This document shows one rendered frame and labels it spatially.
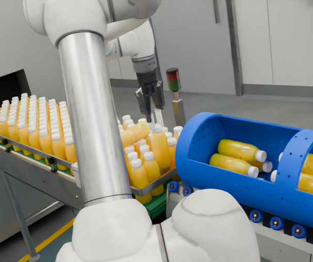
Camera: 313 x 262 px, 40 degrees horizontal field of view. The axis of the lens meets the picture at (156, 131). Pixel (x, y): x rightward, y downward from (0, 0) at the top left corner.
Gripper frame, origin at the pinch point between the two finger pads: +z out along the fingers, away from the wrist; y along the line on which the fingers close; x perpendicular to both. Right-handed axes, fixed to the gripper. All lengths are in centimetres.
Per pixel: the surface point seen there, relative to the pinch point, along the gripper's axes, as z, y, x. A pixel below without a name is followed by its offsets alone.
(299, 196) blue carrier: 8, -11, -67
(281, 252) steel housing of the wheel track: 32, -10, -59
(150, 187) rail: 22.8, -12.7, -4.1
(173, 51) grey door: 62, 282, 270
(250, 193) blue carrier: 12, -11, -50
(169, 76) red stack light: -4.2, 36.2, 25.4
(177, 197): 26.9, -8.2, -13.5
